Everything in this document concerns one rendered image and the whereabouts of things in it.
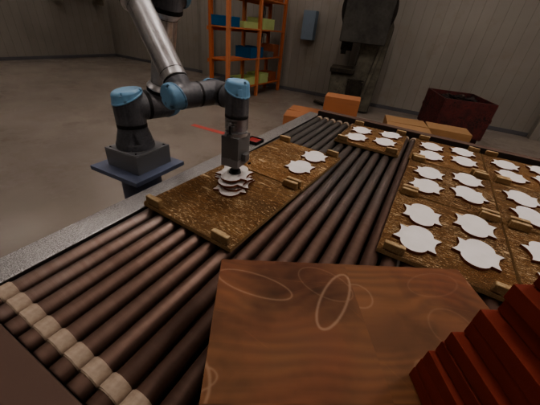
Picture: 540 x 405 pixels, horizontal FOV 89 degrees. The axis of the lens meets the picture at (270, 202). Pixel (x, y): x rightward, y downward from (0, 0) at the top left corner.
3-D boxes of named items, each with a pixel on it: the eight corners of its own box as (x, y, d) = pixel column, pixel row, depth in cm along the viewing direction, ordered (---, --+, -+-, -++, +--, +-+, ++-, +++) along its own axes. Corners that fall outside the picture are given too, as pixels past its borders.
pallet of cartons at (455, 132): (456, 157, 430) (470, 128, 406) (468, 179, 362) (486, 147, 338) (374, 140, 461) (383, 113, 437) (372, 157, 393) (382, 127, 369)
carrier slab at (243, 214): (144, 206, 88) (143, 201, 87) (227, 165, 118) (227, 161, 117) (230, 253, 73) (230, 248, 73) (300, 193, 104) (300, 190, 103)
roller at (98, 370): (68, 393, 48) (59, 378, 45) (356, 130, 195) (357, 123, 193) (86, 411, 46) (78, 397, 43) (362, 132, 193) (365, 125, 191)
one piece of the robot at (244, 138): (246, 130, 84) (243, 178, 93) (259, 124, 91) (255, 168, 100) (218, 124, 87) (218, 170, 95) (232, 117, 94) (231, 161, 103)
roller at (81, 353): (52, 376, 49) (42, 362, 47) (349, 128, 197) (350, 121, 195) (68, 392, 48) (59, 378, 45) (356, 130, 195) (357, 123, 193)
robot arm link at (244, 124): (252, 116, 90) (240, 122, 84) (251, 130, 93) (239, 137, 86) (232, 112, 92) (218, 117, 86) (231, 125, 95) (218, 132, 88)
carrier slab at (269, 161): (229, 165, 119) (229, 161, 118) (278, 141, 149) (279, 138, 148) (300, 193, 104) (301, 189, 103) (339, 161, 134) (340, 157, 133)
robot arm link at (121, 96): (110, 121, 113) (102, 85, 106) (142, 116, 122) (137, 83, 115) (123, 128, 106) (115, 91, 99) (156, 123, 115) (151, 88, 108)
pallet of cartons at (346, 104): (359, 141, 450) (371, 98, 414) (348, 159, 379) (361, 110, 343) (292, 125, 488) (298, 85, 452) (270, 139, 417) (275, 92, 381)
